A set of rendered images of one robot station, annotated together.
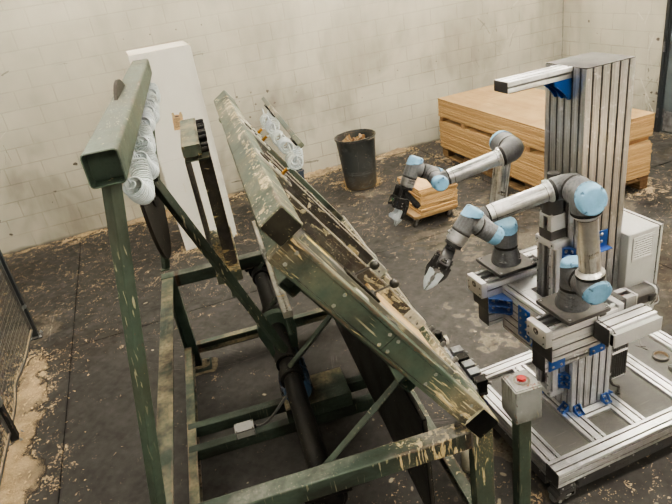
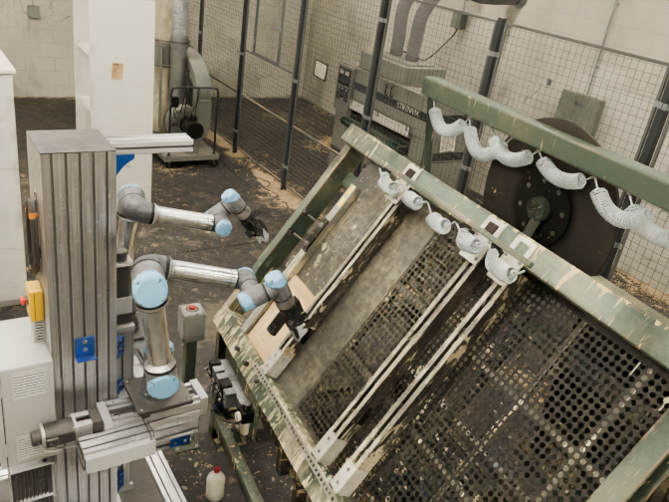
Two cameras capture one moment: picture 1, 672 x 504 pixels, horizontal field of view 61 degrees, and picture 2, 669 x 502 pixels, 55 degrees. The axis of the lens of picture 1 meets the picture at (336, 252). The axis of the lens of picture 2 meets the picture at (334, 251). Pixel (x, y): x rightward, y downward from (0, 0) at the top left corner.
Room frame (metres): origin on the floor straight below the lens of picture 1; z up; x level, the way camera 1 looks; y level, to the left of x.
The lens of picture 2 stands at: (4.79, -0.99, 2.80)
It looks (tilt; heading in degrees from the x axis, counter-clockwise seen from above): 26 degrees down; 160
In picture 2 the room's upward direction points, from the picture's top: 9 degrees clockwise
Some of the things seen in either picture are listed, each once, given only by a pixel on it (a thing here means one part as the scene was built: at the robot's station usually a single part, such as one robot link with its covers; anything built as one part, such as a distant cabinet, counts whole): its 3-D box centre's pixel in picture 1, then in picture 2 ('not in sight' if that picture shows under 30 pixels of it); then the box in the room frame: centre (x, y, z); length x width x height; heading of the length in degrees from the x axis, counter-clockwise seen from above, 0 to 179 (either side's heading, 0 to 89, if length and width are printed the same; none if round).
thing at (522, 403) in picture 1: (521, 397); (191, 323); (1.81, -0.66, 0.84); 0.12 x 0.12 x 0.18; 10
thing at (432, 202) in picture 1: (422, 196); not in sight; (5.67, -1.00, 0.20); 0.61 x 0.53 x 0.40; 16
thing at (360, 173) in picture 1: (358, 160); not in sight; (6.85, -0.46, 0.33); 0.52 x 0.51 x 0.65; 16
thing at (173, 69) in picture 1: (184, 147); not in sight; (6.10, 1.41, 1.03); 0.61 x 0.58 x 2.05; 16
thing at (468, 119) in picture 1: (531, 137); not in sight; (6.41, -2.46, 0.39); 2.46 x 1.05 x 0.78; 16
